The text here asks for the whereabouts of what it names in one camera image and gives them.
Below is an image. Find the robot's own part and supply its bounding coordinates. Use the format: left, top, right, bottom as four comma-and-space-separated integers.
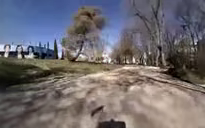
96, 119, 127, 128

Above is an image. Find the grass field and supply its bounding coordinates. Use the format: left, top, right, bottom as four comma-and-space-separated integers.
0, 55, 119, 90

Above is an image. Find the long white building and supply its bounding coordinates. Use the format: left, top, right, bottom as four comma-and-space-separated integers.
0, 43, 59, 60

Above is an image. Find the row of bare trees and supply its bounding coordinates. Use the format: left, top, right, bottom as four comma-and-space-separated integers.
110, 0, 205, 69

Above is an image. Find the pale dirt path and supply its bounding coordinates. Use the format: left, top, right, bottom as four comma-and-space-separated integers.
0, 64, 205, 128

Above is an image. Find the tall leaning pine tree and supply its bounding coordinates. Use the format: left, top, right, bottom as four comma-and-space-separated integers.
61, 5, 108, 63

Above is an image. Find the dark cypress tree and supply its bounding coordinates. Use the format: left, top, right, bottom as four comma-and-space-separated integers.
53, 39, 59, 60

